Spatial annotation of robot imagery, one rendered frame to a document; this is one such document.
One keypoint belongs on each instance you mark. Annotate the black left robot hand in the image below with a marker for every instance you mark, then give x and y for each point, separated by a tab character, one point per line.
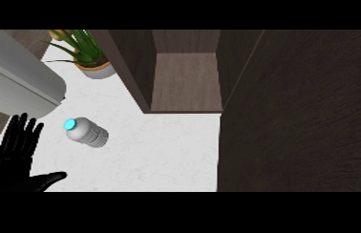
18	160

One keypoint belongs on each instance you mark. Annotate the dark wooden cabinet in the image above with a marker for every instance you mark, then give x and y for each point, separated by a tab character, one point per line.
185	80

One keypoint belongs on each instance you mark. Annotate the dark wooden cabinet door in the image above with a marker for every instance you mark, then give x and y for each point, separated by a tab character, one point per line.
292	116

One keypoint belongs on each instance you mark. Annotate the clear bottle with cyan cap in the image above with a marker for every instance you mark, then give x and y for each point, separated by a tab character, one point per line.
88	134

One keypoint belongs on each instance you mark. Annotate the pale grey rounded appliance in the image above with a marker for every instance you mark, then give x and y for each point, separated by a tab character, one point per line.
26	80

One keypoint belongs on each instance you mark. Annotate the green plant in pale pot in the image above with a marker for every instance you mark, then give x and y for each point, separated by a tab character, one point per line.
88	57

